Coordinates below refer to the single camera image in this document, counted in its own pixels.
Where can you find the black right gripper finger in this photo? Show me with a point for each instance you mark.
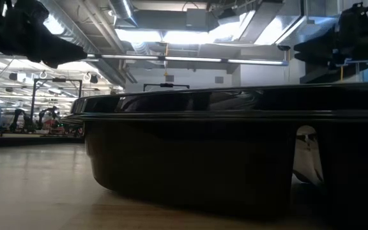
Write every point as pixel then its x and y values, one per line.
pixel 318 52

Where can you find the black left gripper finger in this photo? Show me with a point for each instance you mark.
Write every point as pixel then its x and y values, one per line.
pixel 65 54

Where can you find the black plastic tupperware container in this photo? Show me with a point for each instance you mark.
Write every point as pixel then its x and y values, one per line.
pixel 187 153

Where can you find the black background robot arm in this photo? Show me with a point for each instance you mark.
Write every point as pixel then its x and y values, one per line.
pixel 14 119
pixel 45 116

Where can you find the black hanging spot lamp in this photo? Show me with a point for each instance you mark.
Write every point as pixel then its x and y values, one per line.
pixel 13 77
pixel 94 79

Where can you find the long tube ceiling light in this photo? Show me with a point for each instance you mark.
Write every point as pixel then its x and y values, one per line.
pixel 190 59

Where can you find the silver spiral ventilation duct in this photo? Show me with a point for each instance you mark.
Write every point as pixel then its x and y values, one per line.
pixel 123 9
pixel 75 35

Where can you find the black metal stand frame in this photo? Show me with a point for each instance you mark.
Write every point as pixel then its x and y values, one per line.
pixel 57 80

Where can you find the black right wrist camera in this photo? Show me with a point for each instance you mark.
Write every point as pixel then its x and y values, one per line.
pixel 351 14

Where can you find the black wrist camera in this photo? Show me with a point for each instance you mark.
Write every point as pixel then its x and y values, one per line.
pixel 351 14
pixel 32 9

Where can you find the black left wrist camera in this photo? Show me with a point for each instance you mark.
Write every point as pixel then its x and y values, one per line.
pixel 32 9

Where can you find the sheet metal air duct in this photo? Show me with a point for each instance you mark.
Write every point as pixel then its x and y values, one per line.
pixel 267 25

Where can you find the black overhead camera bar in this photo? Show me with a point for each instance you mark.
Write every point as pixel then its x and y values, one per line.
pixel 166 85

